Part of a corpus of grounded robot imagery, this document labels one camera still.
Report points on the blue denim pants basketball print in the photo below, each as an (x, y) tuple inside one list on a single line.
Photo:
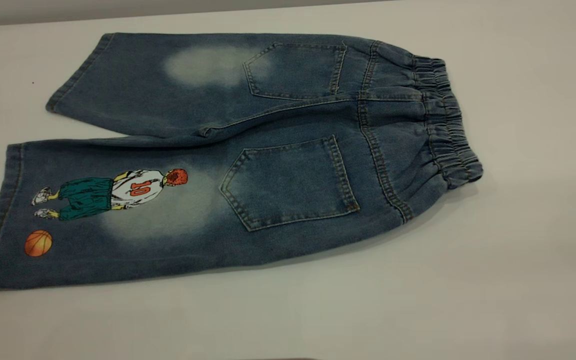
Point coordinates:
[(268, 125)]

